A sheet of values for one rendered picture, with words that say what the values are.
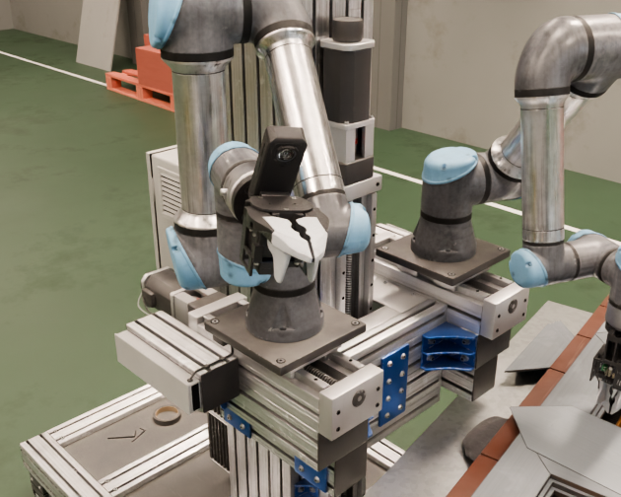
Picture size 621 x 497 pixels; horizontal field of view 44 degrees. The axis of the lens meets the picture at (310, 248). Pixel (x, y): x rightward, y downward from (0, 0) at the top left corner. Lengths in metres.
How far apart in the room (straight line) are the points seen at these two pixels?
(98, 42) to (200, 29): 8.27
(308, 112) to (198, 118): 0.20
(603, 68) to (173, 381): 0.98
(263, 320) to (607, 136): 4.48
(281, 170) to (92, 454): 1.80
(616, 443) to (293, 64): 0.93
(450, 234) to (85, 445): 1.41
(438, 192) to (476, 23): 4.46
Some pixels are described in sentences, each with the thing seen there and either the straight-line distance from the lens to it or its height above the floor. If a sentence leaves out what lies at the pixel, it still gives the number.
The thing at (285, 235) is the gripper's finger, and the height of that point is 1.46.
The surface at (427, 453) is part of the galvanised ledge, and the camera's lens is 1.75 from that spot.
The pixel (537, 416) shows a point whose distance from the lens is 1.62.
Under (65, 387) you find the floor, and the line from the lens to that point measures 3.27.
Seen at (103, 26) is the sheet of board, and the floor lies 0.46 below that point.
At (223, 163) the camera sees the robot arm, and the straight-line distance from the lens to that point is 1.02.
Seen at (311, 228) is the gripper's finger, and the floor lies 1.46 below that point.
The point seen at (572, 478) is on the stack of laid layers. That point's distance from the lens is 1.49.
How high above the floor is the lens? 1.78
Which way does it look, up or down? 24 degrees down
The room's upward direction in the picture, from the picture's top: straight up
